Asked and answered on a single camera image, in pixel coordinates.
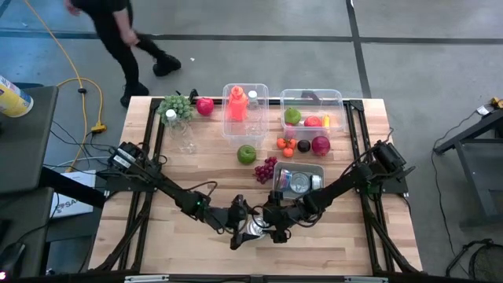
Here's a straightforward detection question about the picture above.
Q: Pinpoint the black aluminium rig frame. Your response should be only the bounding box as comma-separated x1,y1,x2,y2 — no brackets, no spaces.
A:
88,96,424,283

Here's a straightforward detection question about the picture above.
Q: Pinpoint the yellow extension cord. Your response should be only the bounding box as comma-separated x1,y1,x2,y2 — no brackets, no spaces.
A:
22,0,108,174

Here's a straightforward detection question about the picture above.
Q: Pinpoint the yellow wipes canister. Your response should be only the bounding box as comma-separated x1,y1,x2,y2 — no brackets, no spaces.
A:
0,74,35,119

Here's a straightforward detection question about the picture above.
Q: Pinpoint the white printed paper sheet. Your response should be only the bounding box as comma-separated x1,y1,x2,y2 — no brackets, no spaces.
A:
50,169,97,219

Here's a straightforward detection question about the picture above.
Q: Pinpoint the clear plastic bottle white cap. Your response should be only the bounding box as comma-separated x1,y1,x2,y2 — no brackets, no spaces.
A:
164,108,197,155
246,90,265,137

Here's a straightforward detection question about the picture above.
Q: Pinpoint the orange plastic squeeze bottle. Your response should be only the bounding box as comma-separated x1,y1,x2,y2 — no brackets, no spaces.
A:
227,85,249,122

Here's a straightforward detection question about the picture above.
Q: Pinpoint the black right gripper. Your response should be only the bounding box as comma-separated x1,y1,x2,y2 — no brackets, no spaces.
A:
253,191,311,243

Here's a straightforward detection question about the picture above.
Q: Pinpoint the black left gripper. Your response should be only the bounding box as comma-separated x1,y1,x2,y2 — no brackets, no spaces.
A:
214,194,261,251

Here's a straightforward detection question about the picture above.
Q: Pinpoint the black computer mouse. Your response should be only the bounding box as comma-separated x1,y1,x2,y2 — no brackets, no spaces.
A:
0,241,27,276

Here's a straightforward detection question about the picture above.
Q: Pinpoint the light green pear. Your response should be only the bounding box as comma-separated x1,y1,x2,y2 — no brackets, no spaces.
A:
284,106,303,127

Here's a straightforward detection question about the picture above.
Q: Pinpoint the orange tomato cluster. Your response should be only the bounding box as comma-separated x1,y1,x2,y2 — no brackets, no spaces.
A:
276,136,299,159

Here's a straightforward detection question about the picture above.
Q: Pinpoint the light grey plastic tray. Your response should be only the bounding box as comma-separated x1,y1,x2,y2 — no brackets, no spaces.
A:
272,160,326,200

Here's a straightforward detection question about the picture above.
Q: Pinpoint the olive label tin can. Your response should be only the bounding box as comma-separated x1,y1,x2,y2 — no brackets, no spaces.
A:
247,219,270,239

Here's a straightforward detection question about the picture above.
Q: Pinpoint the dark crimson apple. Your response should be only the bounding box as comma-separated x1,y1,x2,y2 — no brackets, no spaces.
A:
196,97,215,116

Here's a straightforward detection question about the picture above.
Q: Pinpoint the red pomegranate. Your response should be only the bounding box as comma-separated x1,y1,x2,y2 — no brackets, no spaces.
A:
311,135,332,157

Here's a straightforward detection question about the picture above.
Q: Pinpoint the person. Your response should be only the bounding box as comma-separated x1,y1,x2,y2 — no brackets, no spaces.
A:
64,0,182,109

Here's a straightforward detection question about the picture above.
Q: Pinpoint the black mesh waste bin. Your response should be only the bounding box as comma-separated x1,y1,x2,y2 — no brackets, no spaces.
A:
446,238,503,283

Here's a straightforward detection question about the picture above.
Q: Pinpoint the purple grape bunch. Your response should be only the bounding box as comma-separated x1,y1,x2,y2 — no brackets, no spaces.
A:
253,156,278,185

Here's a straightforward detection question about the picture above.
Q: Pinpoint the Wild Planet tuna can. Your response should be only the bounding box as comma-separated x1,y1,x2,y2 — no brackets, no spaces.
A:
277,168,294,192

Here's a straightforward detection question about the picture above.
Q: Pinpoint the clear plastic storage bin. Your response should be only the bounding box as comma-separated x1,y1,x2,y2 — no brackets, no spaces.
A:
221,82,270,149
279,88,347,142

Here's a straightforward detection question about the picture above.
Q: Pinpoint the black side table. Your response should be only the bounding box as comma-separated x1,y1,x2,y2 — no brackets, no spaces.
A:
433,111,503,231

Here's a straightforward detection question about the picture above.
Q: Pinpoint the black desk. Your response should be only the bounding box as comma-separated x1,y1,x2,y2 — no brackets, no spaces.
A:
0,84,60,194
0,187,55,278

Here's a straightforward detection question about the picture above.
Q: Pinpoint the green apple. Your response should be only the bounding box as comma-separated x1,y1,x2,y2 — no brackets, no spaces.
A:
236,144,257,165

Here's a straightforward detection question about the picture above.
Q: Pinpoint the black floor cable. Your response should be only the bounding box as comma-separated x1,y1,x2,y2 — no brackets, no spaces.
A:
50,117,116,171
430,109,480,260

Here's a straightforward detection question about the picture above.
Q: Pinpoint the green grape bunch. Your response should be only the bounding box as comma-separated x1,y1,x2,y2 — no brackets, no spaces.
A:
157,94,194,126

